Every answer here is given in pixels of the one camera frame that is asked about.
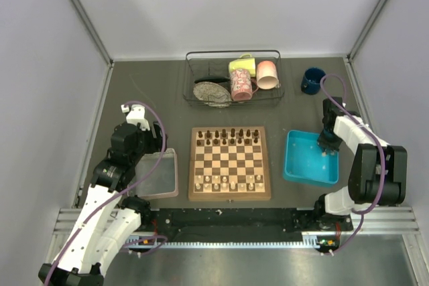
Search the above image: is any black wire dish rack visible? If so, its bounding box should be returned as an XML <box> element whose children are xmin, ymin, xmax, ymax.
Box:
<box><xmin>182</xmin><ymin>50</ymin><xmax>285</xmax><ymax>108</ymax></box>

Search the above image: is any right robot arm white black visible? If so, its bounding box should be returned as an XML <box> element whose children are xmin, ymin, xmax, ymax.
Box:
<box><xmin>312</xmin><ymin>97</ymin><xmax>408</xmax><ymax>230</ymax></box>

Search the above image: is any pink white mug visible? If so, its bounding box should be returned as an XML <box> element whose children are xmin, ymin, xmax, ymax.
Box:
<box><xmin>256</xmin><ymin>60</ymin><xmax>279</xmax><ymax>90</ymax></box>

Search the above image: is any speckled ceramic plate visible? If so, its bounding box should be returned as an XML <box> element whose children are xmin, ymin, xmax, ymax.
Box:
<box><xmin>193</xmin><ymin>82</ymin><xmax>231</xmax><ymax>108</ymax></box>

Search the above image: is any pink patterned mug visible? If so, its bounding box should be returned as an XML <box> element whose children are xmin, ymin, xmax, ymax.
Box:
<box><xmin>230</xmin><ymin>69</ymin><xmax>259</xmax><ymax>102</ymax></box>

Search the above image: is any blue plastic tray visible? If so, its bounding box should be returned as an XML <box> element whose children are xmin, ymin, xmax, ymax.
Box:
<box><xmin>283</xmin><ymin>130</ymin><xmax>339</xmax><ymax>188</ymax></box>

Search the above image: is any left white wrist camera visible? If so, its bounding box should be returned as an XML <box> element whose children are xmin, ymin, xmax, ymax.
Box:
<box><xmin>121</xmin><ymin>104</ymin><xmax>150</xmax><ymax>131</ymax></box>

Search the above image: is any wooden chess board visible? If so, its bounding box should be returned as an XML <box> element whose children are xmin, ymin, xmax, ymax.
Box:
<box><xmin>188</xmin><ymin>127</ymin><xmax>271</xmax><ymax>202</ymax></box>

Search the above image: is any aluminium front rail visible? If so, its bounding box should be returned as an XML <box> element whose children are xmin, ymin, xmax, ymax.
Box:
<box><xmin>53</xmin><ymin>208</ymin><xmax>420</xmax><ymax>250</ymax></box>

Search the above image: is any dark blue mug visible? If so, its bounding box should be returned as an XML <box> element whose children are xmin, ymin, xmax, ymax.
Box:
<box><xmin>301</xmin><ymin>67</ymin><xmax>326</xmax><ymax>95</ymax></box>

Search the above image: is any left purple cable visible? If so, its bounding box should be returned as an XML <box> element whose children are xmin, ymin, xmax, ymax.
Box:
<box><xmin>43</xmin><ymin>100</ymin><xmax>168</xmax><ymax>286</ymax></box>

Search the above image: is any metal tray pink rim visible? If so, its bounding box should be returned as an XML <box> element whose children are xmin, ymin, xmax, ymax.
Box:
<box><xmin>128</xmin><ymin>148</ymin><xmax>178</xmax><ymax>200</ymax></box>

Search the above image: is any yellow mug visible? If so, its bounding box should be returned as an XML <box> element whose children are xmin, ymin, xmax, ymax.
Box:
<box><xmin>229</xmin><ymin>53</ymin><xmax>256</xmax><ymax>78</ymax></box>

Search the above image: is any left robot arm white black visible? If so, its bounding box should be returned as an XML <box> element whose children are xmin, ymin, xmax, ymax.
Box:
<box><xmin>38</xmin><ymin>119</ymin><xmax>168</xmax><ymax>285</ymax></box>

